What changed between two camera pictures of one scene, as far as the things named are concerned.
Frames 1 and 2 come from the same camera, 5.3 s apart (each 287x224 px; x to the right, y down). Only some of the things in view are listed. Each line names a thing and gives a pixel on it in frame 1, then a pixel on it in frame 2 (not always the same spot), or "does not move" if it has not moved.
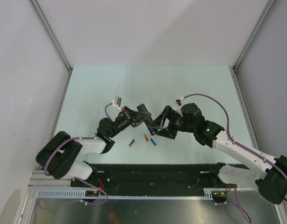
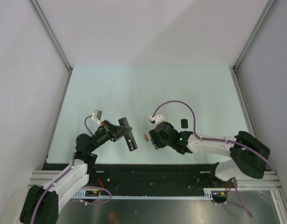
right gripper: (170, 114) to (154, 136)
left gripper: (138, 116) to (113, 132)
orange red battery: (146, 137) does not move
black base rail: (152, 177) does not move
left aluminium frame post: (51, 32) does not move
